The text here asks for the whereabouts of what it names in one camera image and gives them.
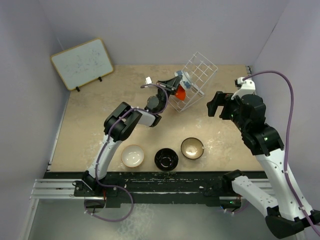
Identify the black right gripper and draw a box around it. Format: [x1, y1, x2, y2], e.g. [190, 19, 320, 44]
[207, 91, 249, 133]

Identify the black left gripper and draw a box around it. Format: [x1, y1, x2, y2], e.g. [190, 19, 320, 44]
[155, 75, 182, 114]

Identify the orange plastic bowl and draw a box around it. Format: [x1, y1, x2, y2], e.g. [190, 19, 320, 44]
[174, 85, 186, 101]

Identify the blue floral ceramic bowl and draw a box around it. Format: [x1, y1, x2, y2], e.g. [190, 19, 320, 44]
[174, 70, 193, 91]

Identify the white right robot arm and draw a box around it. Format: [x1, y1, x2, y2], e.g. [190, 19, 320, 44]
[206, 91, 320, 239]

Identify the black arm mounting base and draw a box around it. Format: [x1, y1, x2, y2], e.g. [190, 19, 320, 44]
[44, 171, 245, 209]

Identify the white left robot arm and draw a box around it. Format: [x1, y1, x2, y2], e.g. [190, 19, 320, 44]
[82, 75, 183, 196]

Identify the beige bowl dark rim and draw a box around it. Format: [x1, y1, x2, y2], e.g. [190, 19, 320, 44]
[180, 137, 205, 160]

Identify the black glossy bowl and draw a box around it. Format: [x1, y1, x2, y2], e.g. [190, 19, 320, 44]
[154, 148, 179, 172]

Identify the white bowl orange rim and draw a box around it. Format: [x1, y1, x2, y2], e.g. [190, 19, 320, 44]
[121, 144, 145, 168]

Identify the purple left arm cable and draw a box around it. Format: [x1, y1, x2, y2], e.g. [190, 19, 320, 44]
[83, 83, 170, 223]

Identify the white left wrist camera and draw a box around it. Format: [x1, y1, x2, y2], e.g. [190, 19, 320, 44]
[145, 76, 153, 85]

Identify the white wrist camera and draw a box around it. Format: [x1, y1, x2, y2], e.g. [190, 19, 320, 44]
[231, 77, 256, 99]
[145, 76, 153, 85]

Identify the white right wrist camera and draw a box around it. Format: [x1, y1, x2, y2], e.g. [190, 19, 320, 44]
[231, 77, 256, 99]

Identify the white wire dish rack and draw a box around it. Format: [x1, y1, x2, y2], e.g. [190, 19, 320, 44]
[169, 52, 218, 113]

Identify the small whiteboard wooden frame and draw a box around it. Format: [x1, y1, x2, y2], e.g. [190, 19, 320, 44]
[50, 38, 114, 91]

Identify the aluminium extrusion rail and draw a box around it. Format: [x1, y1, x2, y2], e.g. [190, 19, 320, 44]
[30, 179, 75, 200]

